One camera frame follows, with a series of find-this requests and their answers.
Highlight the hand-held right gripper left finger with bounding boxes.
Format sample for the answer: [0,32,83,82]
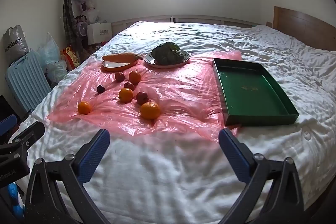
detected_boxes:
[24,128,111,224]

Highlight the wooden headboard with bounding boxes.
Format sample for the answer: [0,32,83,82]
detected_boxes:
[266,6,336,52]

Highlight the round dark-rimmed plate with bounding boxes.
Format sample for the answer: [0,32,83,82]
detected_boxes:
[144,50,190,68]

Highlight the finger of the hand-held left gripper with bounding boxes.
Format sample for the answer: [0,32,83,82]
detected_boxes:
[0,114,17,136]
[0,121,46,159]

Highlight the white bed blanket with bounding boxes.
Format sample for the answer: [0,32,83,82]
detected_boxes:
[9,21,336,224]

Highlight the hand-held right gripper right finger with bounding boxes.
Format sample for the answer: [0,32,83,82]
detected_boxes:
[218,127,305,224]

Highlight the plaid scarf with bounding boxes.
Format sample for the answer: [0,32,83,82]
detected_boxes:
[62,0,83,51]

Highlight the white paper bag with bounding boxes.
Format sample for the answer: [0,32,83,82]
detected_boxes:
[87,21,113,46]

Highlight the orange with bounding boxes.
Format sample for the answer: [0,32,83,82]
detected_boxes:
[140,101,161,120]
[128,70,141,84]
[78,101,92,115]
[119,88,134,103]

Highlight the green leafy vegetable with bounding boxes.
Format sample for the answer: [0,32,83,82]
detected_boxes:
[151,42,183,65]

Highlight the light blue ribbed suitcase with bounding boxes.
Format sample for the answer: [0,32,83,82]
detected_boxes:
[6,51,52,113]

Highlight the clear plastic bag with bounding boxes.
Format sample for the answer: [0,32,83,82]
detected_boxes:
[37,32,69,83]

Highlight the grey printed bag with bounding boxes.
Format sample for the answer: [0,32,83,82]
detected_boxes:
[3,25,30,59]

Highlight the pink plastic sheet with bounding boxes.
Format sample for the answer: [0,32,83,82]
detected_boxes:
[47,50,242,141]

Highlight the carrot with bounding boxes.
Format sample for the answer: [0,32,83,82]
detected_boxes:
[102,52,143,63]

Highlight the orange cardboard box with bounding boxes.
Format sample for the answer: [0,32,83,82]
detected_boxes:
[60,46,80,71]

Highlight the orange oval dish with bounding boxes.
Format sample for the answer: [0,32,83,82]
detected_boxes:
[101,57,139,72]

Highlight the white plastic bag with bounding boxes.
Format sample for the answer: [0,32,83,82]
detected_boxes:
[84,0,100,24]

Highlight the green tray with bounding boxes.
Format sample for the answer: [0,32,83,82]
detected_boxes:
[212,58,300,127]

